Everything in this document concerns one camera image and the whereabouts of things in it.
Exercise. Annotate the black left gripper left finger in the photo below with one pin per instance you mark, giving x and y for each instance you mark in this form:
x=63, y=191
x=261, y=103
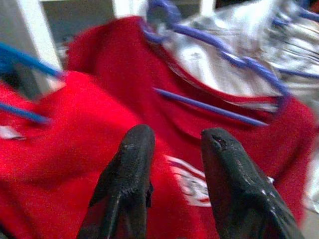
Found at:
x=124, y=186

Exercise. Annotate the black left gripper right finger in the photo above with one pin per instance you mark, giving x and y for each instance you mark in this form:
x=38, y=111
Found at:
x=239, y=194

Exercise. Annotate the purple plastic clothes hanger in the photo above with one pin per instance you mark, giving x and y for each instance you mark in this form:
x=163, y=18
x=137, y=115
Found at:
x=309, y=15
x=211, y=107

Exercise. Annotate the blue plastic clothes hanger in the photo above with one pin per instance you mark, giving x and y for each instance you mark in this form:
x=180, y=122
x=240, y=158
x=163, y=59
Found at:
x=25, y=57

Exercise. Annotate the plain red sweatshirt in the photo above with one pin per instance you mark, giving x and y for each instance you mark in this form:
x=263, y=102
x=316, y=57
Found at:
x=49, y=149

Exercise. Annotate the red sweatshirt with white logo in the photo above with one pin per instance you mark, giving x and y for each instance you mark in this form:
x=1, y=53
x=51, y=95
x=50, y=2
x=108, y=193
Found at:
x=124, y=62

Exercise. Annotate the white grey striped garment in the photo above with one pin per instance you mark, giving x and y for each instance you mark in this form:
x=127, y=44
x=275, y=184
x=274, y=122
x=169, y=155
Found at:
x=249, y=25

